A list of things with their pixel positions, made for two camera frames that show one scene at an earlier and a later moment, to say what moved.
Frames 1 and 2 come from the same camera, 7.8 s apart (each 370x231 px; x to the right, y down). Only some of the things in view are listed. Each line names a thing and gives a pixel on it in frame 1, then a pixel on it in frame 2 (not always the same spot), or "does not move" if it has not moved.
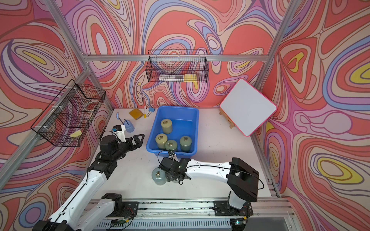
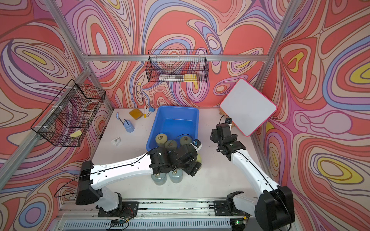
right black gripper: [170, 177] -> [214, 136]
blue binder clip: [151, 109] does not move
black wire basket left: [68, 117] does not move
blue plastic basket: [185, 121] does not move
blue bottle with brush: [129, 126] does not move
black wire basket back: [177, 66] does not move
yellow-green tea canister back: [166, 125] -> [199, 158]
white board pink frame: [247, 107] does not move
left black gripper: [138, 144] -> [193, 167]
